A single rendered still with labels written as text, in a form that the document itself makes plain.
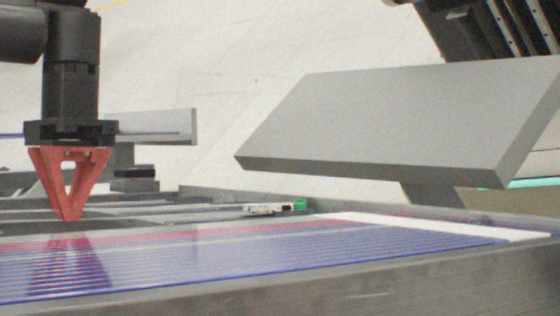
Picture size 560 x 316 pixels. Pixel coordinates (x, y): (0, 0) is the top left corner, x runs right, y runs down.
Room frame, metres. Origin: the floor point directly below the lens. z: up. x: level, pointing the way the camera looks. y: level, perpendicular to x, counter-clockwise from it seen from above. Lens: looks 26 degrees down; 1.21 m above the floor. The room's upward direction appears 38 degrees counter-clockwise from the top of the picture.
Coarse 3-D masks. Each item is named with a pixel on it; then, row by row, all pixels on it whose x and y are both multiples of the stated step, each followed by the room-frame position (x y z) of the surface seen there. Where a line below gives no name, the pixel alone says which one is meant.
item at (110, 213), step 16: (96, 208) 0.75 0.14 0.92; (112, 208) 0.75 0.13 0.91; (128, 208) 0.76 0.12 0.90; (144, 208) 0.76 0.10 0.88; (160, 208) 0.77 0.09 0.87; (176, 208) 0.77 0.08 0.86; (192, 208) 0.78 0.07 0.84; (208, 208) 0.78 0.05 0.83; (224, 208) 0.79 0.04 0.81; (240, 208) 0.80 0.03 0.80; (304, 208) 0.82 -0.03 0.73
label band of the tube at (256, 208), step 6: (252, 204) 0.80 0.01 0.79; (258, 204) 0.81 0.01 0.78; (264, 204) 0.81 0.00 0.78; (270, 204) 0.81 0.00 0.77; (276, 204) 0.81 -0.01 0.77; (282, 204) 0.81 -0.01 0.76; (288, 204) 0.82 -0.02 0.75; (252, 210) 0.80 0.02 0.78; (258, 210) 0.80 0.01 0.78; (264, 210) 0.80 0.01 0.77; (270, 210) 0.81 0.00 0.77; (276, 210) 0.81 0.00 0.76
